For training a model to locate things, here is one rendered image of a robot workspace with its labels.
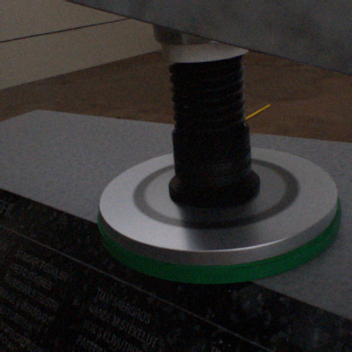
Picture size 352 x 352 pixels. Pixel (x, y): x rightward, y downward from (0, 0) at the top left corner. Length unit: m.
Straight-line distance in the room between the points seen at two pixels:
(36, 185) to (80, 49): 5.73
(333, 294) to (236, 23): 0.19
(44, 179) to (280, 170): 0.28
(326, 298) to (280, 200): 0.10
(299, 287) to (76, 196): 0.27
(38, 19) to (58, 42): 0.35
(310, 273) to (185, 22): 0.20
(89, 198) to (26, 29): 5.42
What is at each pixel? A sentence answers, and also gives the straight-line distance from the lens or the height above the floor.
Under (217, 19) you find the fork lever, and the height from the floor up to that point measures 1.03.
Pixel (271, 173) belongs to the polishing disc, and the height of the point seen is 0.88.
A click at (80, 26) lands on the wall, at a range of 6.29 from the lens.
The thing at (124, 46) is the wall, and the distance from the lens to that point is 6.71.
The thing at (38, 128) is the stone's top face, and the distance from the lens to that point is 0.79.
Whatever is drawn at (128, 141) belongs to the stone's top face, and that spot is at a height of 0.85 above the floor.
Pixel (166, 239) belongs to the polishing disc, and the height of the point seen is 0.88.
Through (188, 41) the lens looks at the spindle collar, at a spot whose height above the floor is 1.01.
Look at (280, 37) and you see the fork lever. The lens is 0.32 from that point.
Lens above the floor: 1.06
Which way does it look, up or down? 24 degrees down
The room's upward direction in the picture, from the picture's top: 6 degrees counter-clockwise
